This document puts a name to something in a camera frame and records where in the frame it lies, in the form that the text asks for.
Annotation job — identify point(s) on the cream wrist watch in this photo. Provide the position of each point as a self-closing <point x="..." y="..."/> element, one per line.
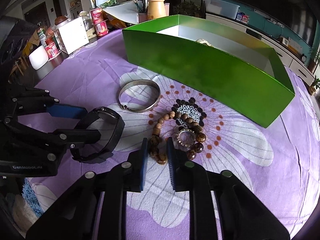
<point x="204" y="42"/>

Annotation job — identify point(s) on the pink pen holder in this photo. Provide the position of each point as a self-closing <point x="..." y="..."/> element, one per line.
<point x="142" y="17"/>

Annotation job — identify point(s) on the purple floral tablecloth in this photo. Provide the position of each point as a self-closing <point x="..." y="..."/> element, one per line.
<point x="280" y="164"/>

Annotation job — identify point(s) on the white TV cabinet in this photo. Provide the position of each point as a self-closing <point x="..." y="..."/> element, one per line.
<point x="287" y="58"/>

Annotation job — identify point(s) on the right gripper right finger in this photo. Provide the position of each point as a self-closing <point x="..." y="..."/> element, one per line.
<point x="185" y="175"/>

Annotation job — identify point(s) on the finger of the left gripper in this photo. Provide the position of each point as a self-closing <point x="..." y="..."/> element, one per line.
<point x="65" y="111"/>
<point x="60" y="140"/>

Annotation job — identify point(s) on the white paper sheet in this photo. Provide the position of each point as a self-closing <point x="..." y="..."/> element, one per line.
<point x="126" y="12"/>

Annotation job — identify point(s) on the yellow bear bottle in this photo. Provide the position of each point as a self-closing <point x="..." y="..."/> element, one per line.
<point x="156" y="9"/>

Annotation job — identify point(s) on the upper pink yogurt cup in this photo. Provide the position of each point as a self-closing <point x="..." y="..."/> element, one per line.
<point x="97" y="15"/>

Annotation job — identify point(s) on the silver metal bangle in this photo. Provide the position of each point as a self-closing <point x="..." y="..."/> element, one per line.
<point x="146" y="91"/>

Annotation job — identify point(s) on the black wrist watch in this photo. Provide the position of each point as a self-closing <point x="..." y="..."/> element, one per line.
<point x="102" y="129"/>

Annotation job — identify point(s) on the clear plastic storage bin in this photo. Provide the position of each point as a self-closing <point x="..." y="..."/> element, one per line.
<point x="222" y="8"/>

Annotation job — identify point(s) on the lower pink yogurt cup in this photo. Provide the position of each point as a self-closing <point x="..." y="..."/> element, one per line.
<point x="101" y="28"/>

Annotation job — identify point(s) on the potted green plant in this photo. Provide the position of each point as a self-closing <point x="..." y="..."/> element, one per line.
<point x="314" y="86"/>

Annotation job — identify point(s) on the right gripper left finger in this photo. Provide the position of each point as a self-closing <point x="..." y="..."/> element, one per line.
<point x="130" y="174"/>

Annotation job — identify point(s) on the white paper box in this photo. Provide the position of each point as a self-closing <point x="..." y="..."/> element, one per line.
<point x="72" y="35"/>

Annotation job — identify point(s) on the pink yogurt cup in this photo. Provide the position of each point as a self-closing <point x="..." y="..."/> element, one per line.
<point x="101" y="28"/>
<point x="97" y="15"/>

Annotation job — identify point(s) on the green cardboard box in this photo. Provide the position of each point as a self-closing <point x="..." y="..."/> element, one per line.
<point x="240" y="71"/>

